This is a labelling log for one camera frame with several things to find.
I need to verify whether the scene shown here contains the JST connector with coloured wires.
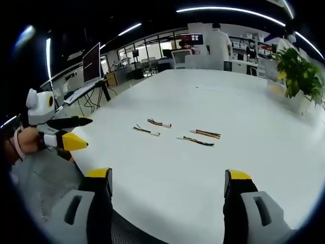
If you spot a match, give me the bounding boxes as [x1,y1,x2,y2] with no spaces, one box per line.
[147,117,173,129]
[176,135,215,147]
[132,124,161,137]
[189,129,222,140]

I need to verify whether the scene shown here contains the black mesh chair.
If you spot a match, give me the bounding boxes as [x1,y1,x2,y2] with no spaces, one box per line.
[110,210,166,244]

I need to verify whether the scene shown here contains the green potted plant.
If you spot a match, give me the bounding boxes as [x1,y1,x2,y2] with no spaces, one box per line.
[274,47,325,105]

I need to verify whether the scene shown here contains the storage shelves with boxes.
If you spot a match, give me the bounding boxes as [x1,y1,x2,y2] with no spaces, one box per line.
[229,32,278,62]

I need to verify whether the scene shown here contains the white office chair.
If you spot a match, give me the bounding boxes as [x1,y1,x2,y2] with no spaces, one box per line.
[171,49,194,70]

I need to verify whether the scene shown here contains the white plant pot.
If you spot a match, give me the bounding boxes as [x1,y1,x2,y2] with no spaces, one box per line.
[286,89,317,117]

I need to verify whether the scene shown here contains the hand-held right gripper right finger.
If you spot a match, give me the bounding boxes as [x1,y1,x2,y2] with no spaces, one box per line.
[222,169,297,244]

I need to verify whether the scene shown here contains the short ceiling light strip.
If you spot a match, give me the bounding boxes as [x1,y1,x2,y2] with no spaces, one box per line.
[117,23,143,37]

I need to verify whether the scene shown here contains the red wall screen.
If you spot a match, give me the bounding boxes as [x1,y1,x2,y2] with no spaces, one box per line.
[180,33,204,47]

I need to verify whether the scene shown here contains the long ceiling light strip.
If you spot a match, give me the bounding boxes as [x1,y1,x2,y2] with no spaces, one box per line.
[176,7,287,27]

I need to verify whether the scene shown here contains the person's left hand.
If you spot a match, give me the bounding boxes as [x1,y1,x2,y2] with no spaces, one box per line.
[18,126,49,154]

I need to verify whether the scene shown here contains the grey side desk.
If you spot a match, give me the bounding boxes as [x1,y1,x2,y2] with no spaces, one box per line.
[62,78,110,114]

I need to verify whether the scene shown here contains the computer monitor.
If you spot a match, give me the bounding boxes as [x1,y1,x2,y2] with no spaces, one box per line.
[82,42,102,86]

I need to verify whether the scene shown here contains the pink wristband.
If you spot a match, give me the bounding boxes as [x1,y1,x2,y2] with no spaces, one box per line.
[13,128,26,162]

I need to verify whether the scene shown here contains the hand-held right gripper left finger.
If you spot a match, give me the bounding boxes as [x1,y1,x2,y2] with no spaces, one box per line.
[44,167,114,244]

